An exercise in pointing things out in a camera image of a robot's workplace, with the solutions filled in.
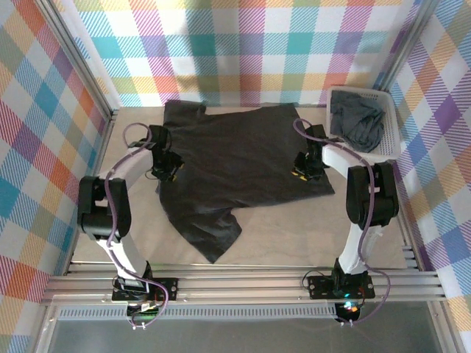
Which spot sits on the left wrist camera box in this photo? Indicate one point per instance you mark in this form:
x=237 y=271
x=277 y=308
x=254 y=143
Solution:
x=160 y=170

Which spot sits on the aluminium side rail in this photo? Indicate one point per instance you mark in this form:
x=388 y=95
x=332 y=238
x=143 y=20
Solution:
x=92 y=162
x=404 y=235

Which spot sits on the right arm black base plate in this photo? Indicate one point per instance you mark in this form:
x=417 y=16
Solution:
x=320 y=287

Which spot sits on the aluminium frame post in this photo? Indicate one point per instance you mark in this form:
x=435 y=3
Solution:
x=77 y=55
x=408 y=40

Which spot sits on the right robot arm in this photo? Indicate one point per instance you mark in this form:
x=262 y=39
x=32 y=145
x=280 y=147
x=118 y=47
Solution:
x=371 y=198

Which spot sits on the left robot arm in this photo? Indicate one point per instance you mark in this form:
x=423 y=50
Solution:
x=103 y=206

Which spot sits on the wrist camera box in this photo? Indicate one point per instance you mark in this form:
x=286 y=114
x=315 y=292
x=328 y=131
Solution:
x=300 y=160
x=160 y=170

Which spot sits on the white plastic basket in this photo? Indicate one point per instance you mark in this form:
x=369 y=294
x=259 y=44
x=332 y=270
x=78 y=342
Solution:
x=390 y=121

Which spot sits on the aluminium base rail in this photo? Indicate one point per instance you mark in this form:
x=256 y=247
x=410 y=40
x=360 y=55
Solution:
x=239 y=285

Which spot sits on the grey t-shirt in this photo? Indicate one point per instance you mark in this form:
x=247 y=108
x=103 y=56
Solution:
x=355 y=121

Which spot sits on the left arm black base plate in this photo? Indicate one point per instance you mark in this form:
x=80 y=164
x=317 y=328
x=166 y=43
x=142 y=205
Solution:
x=165 y=288

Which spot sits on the black t-shirt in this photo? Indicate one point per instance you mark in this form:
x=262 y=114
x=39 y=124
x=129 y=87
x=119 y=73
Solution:
x=239 y=154

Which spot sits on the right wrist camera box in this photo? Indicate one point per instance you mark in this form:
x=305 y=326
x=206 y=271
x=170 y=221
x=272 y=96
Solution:
x=300 y=160

